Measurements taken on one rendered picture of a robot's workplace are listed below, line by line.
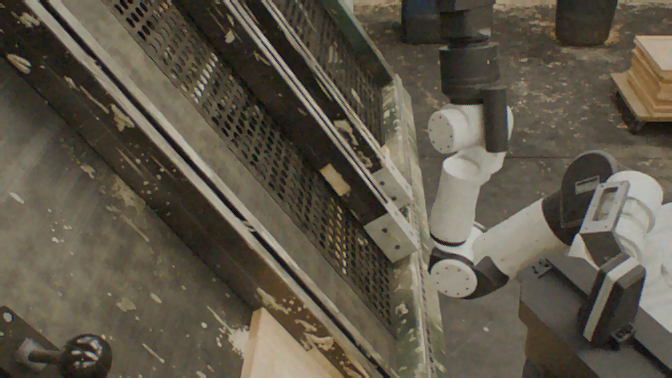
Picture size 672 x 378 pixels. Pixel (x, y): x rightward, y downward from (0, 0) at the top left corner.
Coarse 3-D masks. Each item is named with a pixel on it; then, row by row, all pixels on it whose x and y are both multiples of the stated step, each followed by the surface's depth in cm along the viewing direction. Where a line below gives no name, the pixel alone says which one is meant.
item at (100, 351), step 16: (80, 336) 47; (96, 336) 48; (16, 352) 54; (32, 352) 54; (48, 352) 52; (64, 352) 46; (80, 352) 46; (96, 352) 47; (112, 352) 48; (32, 368) 54; (64, 368) 46; (80, 368) 46; (96, 368) 46
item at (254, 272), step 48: (0, 0) 74; (48, 0) 78; (0, 48) 77; (48, 48) 77; (96, 48) 82; (48, 96) 80; (96, 96) 80; (144, 96) 86; (96, 144) 83; (144, 144) 83; (144, 192) 87; (192, 192) 87; (192, 240) 91; (240, 240) 90; (240, 288) 95; (288, 288) 95; (336, 336) 99
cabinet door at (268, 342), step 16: (256, 320) 95; (272, 320) 97; (256, 336) 92; (272, 336) 95; (288, 336) 99; (256, 352) 90; (272, 352) 93; (288, 352) 96; (304, 352) 100; (256, 368) 88; (272, 368) 91; (288, 368) 95; (304, 368) 98; (320, 368) 102
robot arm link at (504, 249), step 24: (528, 216) 108; (480, 240) 116; (504, 240) 111; (528, 240) 108; (552, 240) 106; (456, 264) 113; (480, 264) 112; (504, 264) 112; (528, 264) 110; (456, 288) 115; (480, 288) 114
